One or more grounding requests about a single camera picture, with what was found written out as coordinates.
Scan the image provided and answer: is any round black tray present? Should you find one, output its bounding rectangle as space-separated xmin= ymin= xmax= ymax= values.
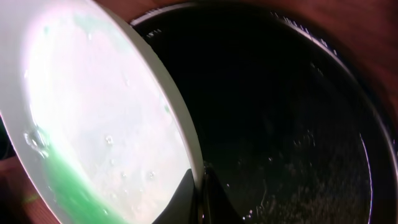
xmin=127 ymin=1 xmax=397 ymax=223

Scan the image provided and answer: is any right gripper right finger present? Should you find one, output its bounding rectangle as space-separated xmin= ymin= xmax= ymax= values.
xmin=202 ymin=167 xmax=244 ymax=224

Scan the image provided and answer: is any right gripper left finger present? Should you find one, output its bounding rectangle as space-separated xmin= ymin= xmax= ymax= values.
xmin=153 ymin=169 xmax=197 ymax=224

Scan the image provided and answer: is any mint green plate bottom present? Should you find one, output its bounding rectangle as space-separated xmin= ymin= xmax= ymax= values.
xmin=1 ymin=0 xmax=203 ymax=223

